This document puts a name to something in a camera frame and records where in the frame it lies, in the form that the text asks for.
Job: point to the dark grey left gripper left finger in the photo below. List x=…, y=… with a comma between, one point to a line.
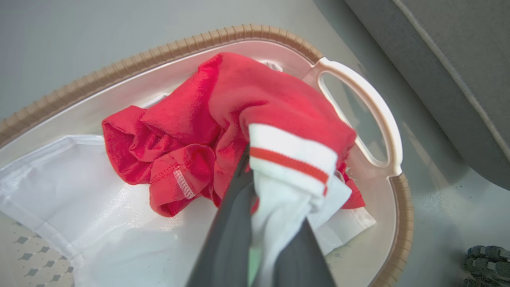
x=231, y=239

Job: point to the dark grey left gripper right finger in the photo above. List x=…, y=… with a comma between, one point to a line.
x=303, y=263

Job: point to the red and white shirt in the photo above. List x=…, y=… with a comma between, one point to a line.
x=239, y=91

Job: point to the grey cushioned seat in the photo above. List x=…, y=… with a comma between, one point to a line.
x=458, y=71

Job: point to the dark green treaded wheel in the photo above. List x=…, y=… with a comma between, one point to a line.
x=488, y=263

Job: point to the white laundry basket tan rim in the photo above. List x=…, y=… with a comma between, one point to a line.
x=159, y=56

